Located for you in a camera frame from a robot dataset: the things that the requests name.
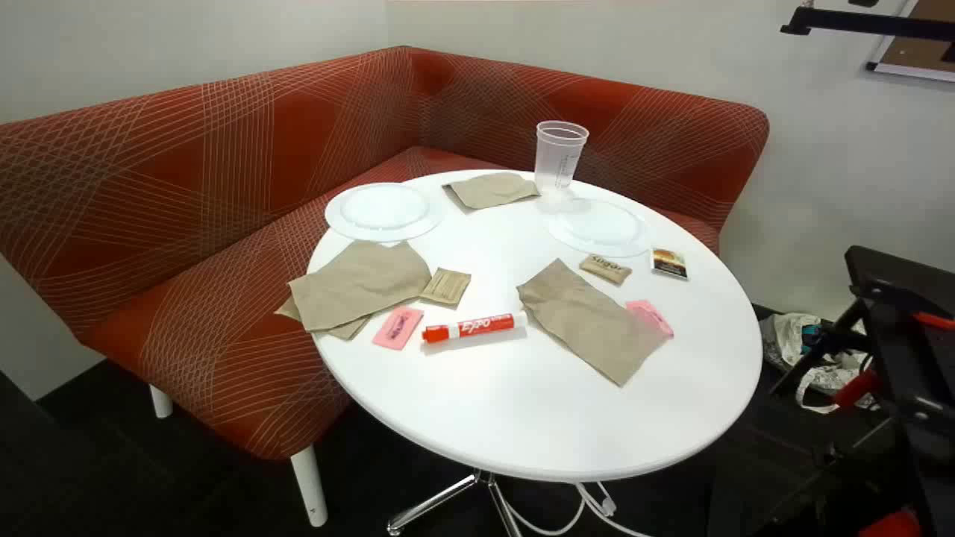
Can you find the large white plate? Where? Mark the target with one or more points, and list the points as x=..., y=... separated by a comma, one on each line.
x=382, y=210

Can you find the clear plastic cup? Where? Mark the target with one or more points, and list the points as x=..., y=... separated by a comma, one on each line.
x=560, y=159

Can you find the brown paper napkin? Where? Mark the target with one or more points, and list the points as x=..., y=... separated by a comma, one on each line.
x=358, y=283
x=494, y=189
x=346, y=326
x=586, y=323

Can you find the framed wall board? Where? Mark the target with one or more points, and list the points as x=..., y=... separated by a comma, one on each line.
x=921, y=55

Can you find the black overhead bar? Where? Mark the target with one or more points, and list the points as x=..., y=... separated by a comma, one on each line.
x=866, y=22

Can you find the small brown sugar packet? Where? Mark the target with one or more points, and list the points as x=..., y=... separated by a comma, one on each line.
x=603, y=270
x=445, y=287

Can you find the red patterned corner sofa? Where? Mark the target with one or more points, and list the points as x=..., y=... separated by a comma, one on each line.
x=181, y=219

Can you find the black orange tea bag packet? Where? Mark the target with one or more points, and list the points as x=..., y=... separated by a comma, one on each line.
x=669, y=264

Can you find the pink sweetener packet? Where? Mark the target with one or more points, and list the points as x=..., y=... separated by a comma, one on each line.
x=652, y=316
x=398, y=328

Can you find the white teal bag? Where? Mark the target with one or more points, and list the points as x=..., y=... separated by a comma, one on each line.
x=794, y=337

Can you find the small white plate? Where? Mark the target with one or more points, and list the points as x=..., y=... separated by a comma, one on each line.
x=600, y=228

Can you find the black robot mounting cart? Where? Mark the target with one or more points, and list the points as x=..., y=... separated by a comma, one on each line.
x=897, y=396

